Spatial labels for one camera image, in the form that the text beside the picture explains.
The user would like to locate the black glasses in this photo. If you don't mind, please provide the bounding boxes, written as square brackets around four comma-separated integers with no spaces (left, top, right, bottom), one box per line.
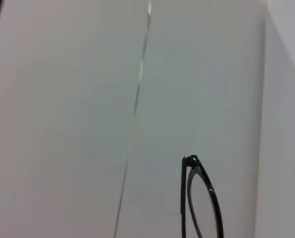
[180,154,225,238]

